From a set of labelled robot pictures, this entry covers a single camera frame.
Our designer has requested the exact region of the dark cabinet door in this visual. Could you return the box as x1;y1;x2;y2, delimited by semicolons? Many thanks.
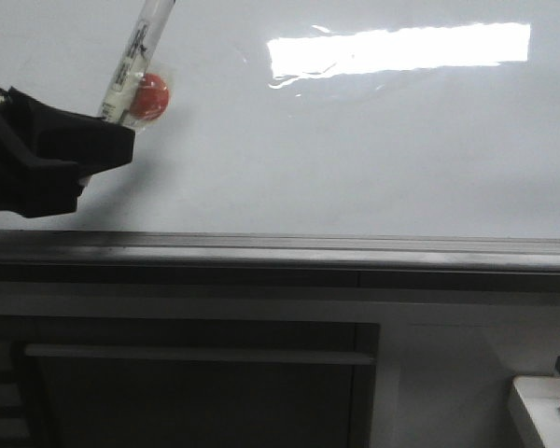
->
0;316;380;447

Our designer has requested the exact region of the red round magnet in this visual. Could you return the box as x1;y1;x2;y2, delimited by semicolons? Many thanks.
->
129;73;170;121

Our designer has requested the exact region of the grey aluminium marker tray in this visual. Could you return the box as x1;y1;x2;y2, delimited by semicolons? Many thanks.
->
0;230;560;275

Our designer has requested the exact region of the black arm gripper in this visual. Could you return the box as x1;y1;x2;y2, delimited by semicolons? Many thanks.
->
0;88;135;218

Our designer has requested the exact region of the white control box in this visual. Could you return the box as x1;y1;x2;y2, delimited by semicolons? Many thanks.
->
508;376;560;448

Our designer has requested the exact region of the white whiteboard marker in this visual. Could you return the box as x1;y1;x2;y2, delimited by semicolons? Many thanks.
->
98;1;176;130

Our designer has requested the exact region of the white whiteboard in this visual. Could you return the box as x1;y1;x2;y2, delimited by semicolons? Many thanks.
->
0;1;560;239

